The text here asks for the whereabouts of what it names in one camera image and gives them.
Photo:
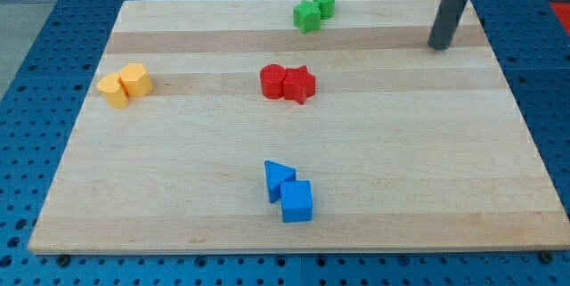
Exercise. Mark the red star block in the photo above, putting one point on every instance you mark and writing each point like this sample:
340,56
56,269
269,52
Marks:
299,84

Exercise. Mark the green star block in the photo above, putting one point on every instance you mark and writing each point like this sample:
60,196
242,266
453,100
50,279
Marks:
307,16

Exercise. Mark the blue cube block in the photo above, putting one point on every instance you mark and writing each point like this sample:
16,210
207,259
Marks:
296,201

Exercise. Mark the yellow half-round block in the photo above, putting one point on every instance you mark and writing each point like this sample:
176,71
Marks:
111,89

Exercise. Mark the yellow hexagon block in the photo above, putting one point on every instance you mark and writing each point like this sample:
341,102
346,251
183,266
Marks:
136,79

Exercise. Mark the wooden board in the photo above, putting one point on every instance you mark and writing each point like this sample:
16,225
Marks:
407,149

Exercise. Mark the green cylinder block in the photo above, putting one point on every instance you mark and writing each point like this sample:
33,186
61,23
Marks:
327,8

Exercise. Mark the blue triangle block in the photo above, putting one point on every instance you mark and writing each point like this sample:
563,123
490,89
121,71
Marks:
275,175

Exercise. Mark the red cylinder block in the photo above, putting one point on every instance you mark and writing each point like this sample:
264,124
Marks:
271,80

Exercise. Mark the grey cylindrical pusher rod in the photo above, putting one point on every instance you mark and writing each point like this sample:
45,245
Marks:
446,22

